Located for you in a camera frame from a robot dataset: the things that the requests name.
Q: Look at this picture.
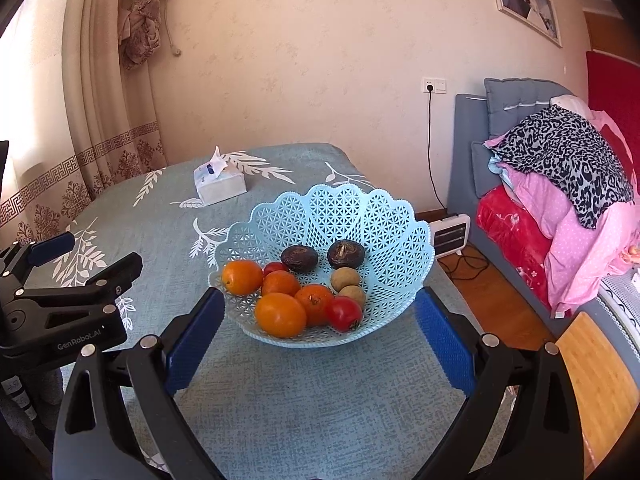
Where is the smooth small orange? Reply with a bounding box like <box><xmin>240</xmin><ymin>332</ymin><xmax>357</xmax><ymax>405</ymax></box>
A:
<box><xmin>221</xmin><ymin>260</ymin><xmax>264</xmax><ymax>296</ymax></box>

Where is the red tomato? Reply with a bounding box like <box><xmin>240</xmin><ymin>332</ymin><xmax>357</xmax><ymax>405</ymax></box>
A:
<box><xmin>262</xmin><ymin>262</ymin><xmax>288</xmax><ymax>278</ymax></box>
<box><xmin>324</xmin><ymin>296</ymin><xmax>362</xmax><ymax>333</ymax></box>

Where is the rough orange tangerine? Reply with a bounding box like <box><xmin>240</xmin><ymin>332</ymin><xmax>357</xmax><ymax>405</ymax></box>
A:
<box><xmin>262</xmin><ymin>270</ymin><xmax>300</xmax><ymax>296</ymax></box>

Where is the smooth large orange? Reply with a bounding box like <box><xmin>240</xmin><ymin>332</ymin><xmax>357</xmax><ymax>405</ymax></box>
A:
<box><xmin>254</xmin><ymin>292</ymin><xmax>307</xmax><ymax>338</ymax></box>

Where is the large dark avocado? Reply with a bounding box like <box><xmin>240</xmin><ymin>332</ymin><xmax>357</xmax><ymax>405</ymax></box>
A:
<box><xmin>281</xmin><ymin>245</ymin><xmax>319</xmax><ymax>274</ymax></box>

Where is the small dark avocado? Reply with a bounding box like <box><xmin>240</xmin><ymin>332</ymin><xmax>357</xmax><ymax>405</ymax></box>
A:
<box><xmin>326</xmin><ymin>240</ymin><xmax>366</xmax><ymax>269</ymax></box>

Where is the red tomato front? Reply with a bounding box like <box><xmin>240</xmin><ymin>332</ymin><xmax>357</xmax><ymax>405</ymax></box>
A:
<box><xmin>324</xmin><ymin>296</ymin><xmax>362</xmax><ymax>333</ymax></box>

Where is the small tan kiwi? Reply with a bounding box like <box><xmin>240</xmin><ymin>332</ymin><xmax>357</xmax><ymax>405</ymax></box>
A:
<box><xmin>330</xmin><ymin>266</ymin><xmax>360</xmax><ymax>292</ymax></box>

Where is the large brown kiwi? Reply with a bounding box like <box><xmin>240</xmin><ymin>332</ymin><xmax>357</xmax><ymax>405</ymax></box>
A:
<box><xmin>338</xmin><ymin>285</ymin><xmax>367</xmax><ymax>310</ymax></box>

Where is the grey gloved left hand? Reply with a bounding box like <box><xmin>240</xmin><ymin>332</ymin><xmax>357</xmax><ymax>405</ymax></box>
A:
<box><xmin>1</xmin><ymin>374</ymin><xmax>53</xmax><ymax>479</ymax></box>

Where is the beige patterned curtain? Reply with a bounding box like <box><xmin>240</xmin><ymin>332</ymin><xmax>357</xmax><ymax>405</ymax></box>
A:
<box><xmin>1</xmin><ymin>0</ymin><xmax>166</xmax><ymax>244</ymax></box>

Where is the tissue box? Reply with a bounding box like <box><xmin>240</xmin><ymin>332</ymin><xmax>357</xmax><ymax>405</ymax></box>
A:
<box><xmin>193</xmin><ymin>148</ymin><xmax>247</xmax><ymax>206</ymax></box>

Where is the teal leaf-print bedspread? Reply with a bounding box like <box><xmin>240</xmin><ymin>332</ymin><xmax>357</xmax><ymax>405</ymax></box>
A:
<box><xmin>17</xmin><ymin>145</ymin><xmax>469</xmax><ymax>479</ymax></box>

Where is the pink blanket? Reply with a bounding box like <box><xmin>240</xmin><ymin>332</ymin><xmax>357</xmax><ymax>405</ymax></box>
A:
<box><xmin>476</xmin><ymin>112</ymin><xmax>639</xmax><ymax>318</ymax></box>

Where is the white space heater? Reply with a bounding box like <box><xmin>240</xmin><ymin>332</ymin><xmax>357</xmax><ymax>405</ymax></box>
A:
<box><xmin>430</xmin><ymin>214</ymin><xmax>471</xmax><ymax>259</ymax></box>

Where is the light blue lattice basket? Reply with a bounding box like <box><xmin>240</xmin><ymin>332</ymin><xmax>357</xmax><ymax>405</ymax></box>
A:
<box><xmin>214</xmin><ymin>184</ymin><xmax>435</xmax><ymax>349</ymax></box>

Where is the leopard print garment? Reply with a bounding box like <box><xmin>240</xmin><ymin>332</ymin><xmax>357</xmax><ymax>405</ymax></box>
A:
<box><xmin>490</xmin><ymin>104</ymin><xmax>634</xmax><ymax>230</ymax></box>

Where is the grey cushioned headboard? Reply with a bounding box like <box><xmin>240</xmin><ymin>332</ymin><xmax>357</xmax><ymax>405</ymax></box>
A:
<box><xmin>447</xmin><ymin>78</ymin><xmax>570</xmax><ymax>217</ymax></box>

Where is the red bedding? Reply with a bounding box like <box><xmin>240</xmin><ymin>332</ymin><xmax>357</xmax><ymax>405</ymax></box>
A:
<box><xmin>473</xmin><ymin>51</ymin><xmax>639</xmax><ymax>318</ymax></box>

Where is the black power cable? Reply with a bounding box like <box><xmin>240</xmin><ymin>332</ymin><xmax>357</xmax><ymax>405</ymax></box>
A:
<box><xmin>425</xmin><ymin>86</ymin><xmax>492</xmax><ymax>281</ymax></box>

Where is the white wall socket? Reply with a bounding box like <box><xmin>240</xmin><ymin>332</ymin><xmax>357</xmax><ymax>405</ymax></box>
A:
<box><xmin>421</xmin><ymin>77</ymin><xmax>447</xmax><ymax>94</ymax></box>

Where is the framed wall picture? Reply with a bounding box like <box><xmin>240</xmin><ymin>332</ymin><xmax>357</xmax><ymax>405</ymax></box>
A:
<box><xmin>496</xmin><ymin>0</ymin><xmax>562</xmax><ymax>48</ymax></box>

